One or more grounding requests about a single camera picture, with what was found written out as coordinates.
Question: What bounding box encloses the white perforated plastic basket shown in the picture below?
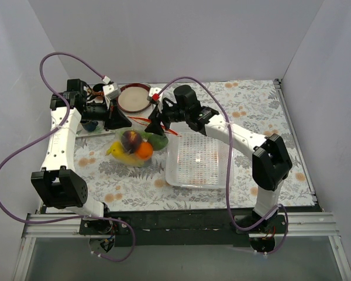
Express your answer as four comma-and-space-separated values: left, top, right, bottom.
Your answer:
165, 132, 229, 189

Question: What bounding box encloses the floral serving tray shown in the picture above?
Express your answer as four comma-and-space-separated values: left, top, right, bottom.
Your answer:
66, 83, 154, 138

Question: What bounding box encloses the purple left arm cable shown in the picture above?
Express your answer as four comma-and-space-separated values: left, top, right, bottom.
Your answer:
0, 52, 136, 262

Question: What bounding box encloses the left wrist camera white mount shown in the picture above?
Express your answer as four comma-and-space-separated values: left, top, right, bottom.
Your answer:
102, 76, 121, 108

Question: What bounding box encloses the aluminium frame rail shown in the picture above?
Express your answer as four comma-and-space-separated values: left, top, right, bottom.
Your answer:
22, 210, 339, 238

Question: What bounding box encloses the round dark purple fake fruit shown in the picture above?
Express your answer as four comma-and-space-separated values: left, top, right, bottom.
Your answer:
121, 130, 142, 154

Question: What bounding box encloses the clear zip top bag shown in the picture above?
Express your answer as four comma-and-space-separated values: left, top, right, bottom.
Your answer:
105, 116, 180, 167

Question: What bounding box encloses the red rimmed beige plate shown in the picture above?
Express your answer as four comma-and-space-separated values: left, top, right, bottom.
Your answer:
118, 83, 151, 113

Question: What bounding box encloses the green fake bell pepper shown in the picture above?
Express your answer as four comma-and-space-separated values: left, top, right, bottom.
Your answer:
147, 134, 168, 151

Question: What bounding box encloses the brown ceramic cup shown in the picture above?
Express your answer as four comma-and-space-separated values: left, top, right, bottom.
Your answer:
87, 83, 104, 98

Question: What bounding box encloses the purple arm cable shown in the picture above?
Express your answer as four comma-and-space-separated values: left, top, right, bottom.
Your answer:
159, 76, 290, 256
0, 52, 136, 262

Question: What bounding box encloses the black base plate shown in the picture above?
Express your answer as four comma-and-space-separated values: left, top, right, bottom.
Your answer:
78, 210, 287, 248

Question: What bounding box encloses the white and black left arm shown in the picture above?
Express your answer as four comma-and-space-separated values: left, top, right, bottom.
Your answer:
31, 78, 132, 234

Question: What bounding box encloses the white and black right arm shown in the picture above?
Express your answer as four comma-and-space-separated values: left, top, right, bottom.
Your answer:
145, 85, 293, 233

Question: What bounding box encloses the yellow fake banana bunch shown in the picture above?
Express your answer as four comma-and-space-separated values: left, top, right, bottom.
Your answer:
106, 141, 144, 167

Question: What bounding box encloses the dark blue ceramic cup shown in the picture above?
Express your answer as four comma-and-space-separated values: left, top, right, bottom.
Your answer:
80, 120, 98, 132

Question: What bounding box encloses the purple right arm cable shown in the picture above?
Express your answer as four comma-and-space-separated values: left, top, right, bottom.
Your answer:
159, 76, 290, 256

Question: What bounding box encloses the orange fake fruit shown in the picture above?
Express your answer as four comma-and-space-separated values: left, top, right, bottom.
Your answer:
135, 142, 153, 161

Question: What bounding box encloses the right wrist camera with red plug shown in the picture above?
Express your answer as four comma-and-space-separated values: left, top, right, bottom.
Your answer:
147, 87, 161, 104

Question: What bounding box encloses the floral table mat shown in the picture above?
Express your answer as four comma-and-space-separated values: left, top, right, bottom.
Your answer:
74, 80, 316, 211

